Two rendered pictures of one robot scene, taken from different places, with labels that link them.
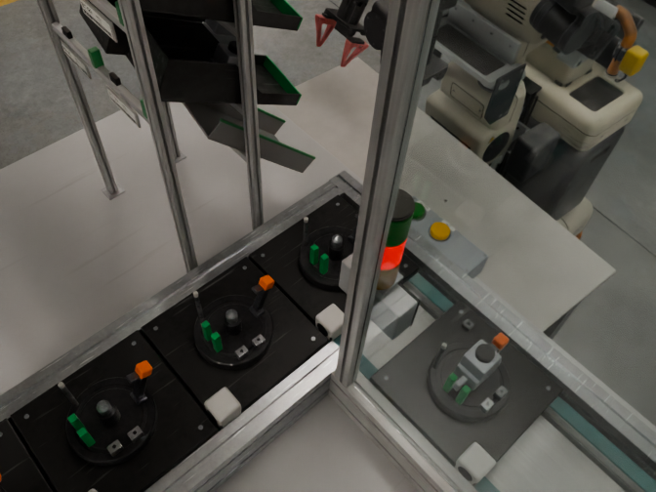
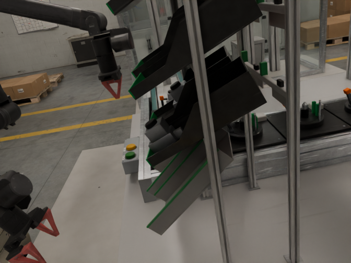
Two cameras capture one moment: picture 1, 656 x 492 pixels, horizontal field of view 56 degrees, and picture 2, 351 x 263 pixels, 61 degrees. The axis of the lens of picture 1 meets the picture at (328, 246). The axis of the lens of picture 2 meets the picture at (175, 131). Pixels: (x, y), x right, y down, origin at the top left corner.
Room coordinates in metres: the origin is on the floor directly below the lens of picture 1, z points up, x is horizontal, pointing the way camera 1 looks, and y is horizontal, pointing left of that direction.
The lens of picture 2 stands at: (1.43, 0.72, 1.53)
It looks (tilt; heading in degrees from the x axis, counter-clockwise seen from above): 25 degrees down; 226
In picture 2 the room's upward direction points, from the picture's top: 11 degrees counter-clockwise
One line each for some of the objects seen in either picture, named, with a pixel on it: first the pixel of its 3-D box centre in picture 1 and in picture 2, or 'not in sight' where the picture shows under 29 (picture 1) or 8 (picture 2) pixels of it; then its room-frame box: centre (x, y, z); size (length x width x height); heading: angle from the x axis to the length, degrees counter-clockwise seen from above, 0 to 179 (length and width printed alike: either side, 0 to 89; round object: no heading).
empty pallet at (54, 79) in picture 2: not in sight; (35, 84); (-1.42, -6.56, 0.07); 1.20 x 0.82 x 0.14; 139
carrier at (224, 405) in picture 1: (232, 322); (243, 123); (0.50, 0.15, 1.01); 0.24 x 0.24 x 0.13; 46
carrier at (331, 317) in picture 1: (336, 248); not in sight; (0.68, -0.02, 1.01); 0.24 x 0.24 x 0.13; 46
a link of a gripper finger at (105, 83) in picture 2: not in sight; (114, 84); (0.85, -0.12, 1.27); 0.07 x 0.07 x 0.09; 46
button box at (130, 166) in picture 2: not in sight; (132, 154); (0.78, -0.23, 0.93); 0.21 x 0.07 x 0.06; 46
